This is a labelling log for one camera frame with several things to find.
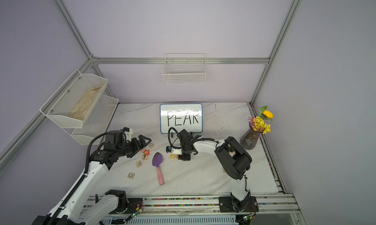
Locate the blue framed whiteboard PEAR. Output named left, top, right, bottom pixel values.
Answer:
left=160, top=103, right=203, bottom=134

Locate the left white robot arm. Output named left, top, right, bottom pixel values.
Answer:
left=33, top=128, right=151, bottom=225

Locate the white mesh wall shelf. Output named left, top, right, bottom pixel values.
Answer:
left=40, top=70, right=118, bottom=145

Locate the yellow artificial flower bouquet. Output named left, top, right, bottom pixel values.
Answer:
left=248, top=106, right=274, bottom=134

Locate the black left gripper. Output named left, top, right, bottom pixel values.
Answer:
left=117, top=135, right=151, bottom=159

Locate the dark glass flower vase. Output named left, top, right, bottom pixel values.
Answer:
left=240, top=127, right=260, bottom=150

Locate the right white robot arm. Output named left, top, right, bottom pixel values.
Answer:
left=171, top=130, right=259, bottom=215

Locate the wooden block blue C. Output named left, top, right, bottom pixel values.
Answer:
left=127, top=172, right=135, bottom=179

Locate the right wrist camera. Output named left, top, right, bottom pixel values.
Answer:
left=166, top=146, right=182, bottom=155

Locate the beige cloth in shelf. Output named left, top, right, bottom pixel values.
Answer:
left=69, top=85, right=103, bottom=121

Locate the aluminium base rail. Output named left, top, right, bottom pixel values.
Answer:
left=85, top=193, right=302, bottom=218

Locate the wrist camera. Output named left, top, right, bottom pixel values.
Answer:
left=166, top=146, right=182, bottom=155
left=121, top=127, right=133, bottom=138

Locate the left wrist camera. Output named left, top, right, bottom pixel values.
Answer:
left=121, top=127, right=133, bottom=138

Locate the white wire wall basket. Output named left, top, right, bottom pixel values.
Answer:
left=163, top=53, right=207, bottom=85

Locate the purple trowel pink handle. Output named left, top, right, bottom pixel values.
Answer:
left=152, top=152, right=165, bottom=185

